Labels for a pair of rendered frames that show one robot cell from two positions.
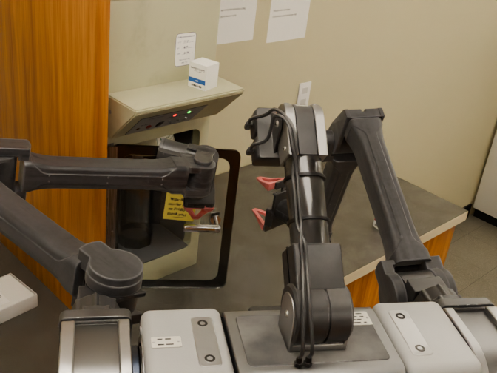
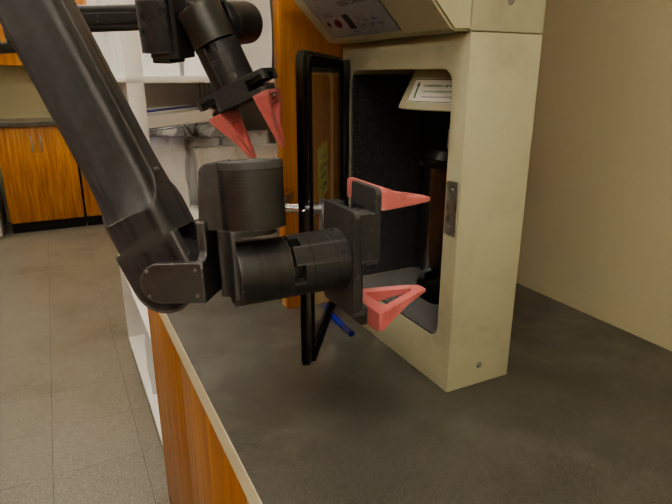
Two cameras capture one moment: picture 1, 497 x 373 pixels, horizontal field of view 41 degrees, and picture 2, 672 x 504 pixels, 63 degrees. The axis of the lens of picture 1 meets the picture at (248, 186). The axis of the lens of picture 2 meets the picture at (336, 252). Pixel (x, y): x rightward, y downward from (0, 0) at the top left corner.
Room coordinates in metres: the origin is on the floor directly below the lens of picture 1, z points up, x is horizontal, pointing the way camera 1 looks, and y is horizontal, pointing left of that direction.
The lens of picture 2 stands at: (1.71, -0.57, 1.36)
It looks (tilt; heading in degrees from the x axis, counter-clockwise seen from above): 18 degrees down; 111
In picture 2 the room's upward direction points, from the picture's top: straight up
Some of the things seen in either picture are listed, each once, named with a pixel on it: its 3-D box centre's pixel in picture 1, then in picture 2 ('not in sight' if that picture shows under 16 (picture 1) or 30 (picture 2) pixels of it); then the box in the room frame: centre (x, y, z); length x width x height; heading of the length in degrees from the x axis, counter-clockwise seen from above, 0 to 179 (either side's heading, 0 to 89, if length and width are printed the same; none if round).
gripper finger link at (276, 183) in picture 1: (269, 189); (386, 216); (1.58, -0.06, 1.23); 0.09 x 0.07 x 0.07; 47
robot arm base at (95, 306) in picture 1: (95, 334); not in sight; (0.68, 0.17, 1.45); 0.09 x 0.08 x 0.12; 105
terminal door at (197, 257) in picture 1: (171, 221); (323, 198); (1.42, 0.18, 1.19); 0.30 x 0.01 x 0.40; 102
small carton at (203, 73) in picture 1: (203, 74); not in sight; (1.52, 0.14, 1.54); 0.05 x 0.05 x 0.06; 61
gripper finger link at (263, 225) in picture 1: (266, 212); (384, 283); (1.58, -0.06, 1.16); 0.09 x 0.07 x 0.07; 47
